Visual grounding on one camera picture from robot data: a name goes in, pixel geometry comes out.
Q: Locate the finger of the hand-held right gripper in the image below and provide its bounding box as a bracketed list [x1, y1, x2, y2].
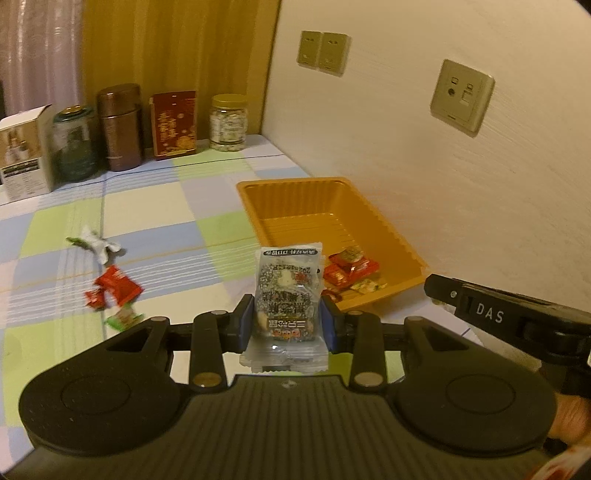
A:
[423, 273, 463, 315]

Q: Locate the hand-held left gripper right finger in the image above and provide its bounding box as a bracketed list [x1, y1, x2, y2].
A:
[321, 295, 496, 394]

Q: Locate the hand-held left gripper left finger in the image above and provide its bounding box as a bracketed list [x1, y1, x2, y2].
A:
[78, 295, 255, 394]

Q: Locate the grey nut snack packet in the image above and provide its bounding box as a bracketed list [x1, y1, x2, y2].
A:
[240, 241, 330, 374]

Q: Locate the yellow candy packet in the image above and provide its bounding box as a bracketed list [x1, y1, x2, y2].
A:
[349, 278, 389, 295]

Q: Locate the orange plastic tray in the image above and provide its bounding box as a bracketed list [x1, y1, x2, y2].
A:
[236, 176, 430, 313]

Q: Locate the green clear candy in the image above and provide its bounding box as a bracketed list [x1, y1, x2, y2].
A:
[103, 306, 142, 331]

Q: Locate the large red snack packet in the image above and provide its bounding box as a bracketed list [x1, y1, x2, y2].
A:
[94, 266, 144, 308]

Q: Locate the green white snack packet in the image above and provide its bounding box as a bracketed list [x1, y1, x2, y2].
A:
[66, 226, 126, 264]

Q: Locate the person's right hand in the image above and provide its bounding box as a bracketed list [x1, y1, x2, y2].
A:
[549, 394, 591, 442]

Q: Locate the red white patterned cloth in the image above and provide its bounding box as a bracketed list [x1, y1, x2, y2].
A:
[531, 442, 591, 480]

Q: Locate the checked tablecloth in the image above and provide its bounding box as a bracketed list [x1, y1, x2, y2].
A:
[0, 134, 478, 462]

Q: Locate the plastic jar yellow lid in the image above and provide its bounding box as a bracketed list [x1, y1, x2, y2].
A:
[209, 93, 249, 152]

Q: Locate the red gold box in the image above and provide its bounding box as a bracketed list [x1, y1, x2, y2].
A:
[150, 89, 199, 161]

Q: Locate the brown metal canister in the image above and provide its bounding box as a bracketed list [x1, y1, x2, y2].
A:
[95, 83, 143, 173]

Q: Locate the green glass jar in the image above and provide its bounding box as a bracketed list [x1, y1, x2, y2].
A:
[52, 106, 100, 182]

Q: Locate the white product box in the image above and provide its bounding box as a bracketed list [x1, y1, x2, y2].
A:
[0, 104, 54, 204]

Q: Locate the yellow curtain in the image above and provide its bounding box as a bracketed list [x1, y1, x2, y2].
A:
[82, 0, 283, 151]

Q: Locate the sheer curtain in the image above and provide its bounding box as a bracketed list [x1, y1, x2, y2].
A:
[0, 0, 85, 121]

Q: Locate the wall socket plate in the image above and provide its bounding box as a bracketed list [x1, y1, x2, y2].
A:
[429, 58, 496, 137]

